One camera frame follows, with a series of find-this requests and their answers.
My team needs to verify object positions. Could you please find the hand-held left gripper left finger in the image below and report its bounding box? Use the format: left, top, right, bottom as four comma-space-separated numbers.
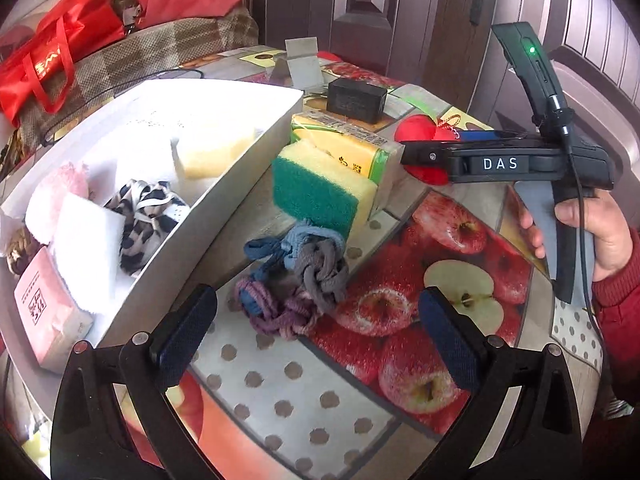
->
50, 284, 219, 480

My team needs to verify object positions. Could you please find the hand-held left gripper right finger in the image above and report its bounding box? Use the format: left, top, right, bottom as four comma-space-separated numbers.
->
419, 286, 583, 480

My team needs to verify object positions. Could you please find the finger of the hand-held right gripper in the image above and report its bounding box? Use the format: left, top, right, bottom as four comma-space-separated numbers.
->
462, 129, 541, 145
400, 141, 533, 184

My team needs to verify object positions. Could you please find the red plush ball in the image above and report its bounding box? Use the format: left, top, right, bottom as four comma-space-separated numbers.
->
394, 114, 468, 184

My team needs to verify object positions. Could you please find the black and white patterned cloth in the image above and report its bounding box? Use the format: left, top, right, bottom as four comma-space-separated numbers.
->
102, 179, 176, 277

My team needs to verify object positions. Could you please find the pale yellow sponge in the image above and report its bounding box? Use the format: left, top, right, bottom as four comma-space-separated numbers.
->
172, 127, 258, 179

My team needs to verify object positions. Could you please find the white box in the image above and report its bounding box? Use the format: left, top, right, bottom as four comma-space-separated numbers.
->
0, 77, 306, 426

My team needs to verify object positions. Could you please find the person's right forearm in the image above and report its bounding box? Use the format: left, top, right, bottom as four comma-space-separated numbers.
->
590, 230, 640, 411

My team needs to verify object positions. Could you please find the person's right hand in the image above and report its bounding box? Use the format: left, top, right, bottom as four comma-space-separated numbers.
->
517, 192, 633, 283

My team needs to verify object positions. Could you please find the mauve plastic chair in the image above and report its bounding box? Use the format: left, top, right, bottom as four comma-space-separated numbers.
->
547, 42, 640, 161

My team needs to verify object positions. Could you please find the black adapter box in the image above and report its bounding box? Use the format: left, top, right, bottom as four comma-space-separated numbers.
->
327, 77, 388, 125

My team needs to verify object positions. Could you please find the fruit print tablecloth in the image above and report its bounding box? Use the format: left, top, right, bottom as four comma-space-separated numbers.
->
0, 45, 606, 480

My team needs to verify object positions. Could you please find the green and yellow scouring sponge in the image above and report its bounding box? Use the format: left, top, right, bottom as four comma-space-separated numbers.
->
271, 139, 379, 233

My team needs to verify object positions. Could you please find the white sponge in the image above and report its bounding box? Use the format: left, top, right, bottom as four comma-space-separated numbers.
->
52, 192, 126, 311

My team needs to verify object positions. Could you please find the pink tissue packet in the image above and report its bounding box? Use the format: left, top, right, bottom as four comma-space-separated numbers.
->
14, 247, 95, 373

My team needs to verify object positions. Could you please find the grey folded card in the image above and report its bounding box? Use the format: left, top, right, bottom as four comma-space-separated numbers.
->
270, 37, 323, 92

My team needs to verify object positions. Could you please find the dark wooden door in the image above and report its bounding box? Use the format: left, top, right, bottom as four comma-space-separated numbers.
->
245, 0, 640, 126

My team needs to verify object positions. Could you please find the pink fluffy cloth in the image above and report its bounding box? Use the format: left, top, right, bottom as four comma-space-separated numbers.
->
25, 162, 91, 243

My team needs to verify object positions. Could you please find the brown plaid blanket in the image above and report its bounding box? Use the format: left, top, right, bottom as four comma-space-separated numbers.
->
0, 10, 261, 171

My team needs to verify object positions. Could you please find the red shopping bag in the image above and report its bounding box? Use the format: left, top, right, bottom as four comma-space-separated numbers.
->
0, 0, 126, 128

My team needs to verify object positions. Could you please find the purple braided rope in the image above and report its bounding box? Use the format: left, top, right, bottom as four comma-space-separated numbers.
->
235, 277, 323, 343

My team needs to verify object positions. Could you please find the blue grey braided rope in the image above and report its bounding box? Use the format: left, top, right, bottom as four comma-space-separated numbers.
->
244, 224, 351, 316

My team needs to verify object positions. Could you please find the brown braided rope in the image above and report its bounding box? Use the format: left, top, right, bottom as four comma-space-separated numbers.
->
5, 225, 43, 276

